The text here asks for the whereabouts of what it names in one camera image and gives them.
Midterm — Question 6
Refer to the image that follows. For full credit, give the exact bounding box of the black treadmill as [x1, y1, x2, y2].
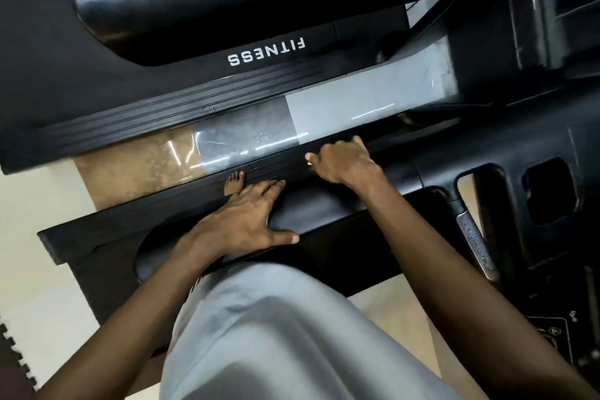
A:
[37, 76, 600, 387]
[0, 0, 564, 176]

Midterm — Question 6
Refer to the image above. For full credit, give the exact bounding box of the black interlocking foam mat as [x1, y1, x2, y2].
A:
[0, 320, 37, 400]

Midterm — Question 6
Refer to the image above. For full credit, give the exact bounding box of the person's left forearm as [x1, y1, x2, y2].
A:
[37, 240, 221, 400]

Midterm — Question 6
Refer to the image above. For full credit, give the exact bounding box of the person's left hand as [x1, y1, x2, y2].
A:
[178, 179, 301, 265]

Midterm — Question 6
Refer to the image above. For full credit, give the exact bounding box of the person's bare foot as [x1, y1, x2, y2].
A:
[223, 171, 247, 198]

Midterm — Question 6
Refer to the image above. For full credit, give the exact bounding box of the person's right forearm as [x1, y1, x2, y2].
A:
[361, 174, 600, 400]

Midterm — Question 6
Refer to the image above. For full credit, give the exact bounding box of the person's right hand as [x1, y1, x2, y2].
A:
[304, 135, 388, 194]

